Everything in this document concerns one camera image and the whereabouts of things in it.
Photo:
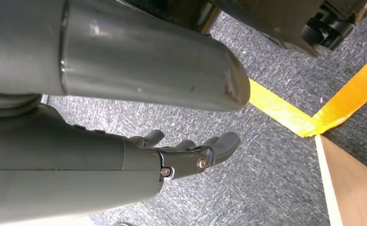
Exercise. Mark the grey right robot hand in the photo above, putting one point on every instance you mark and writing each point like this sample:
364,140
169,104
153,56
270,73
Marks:
61,162

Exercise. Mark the yellow floor tape strip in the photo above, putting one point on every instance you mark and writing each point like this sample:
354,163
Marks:
283,109

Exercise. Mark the black robot leg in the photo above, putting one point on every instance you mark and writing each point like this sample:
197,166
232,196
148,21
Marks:
280,18

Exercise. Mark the wooden desk side panel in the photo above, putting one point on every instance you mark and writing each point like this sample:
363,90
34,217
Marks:
355,187

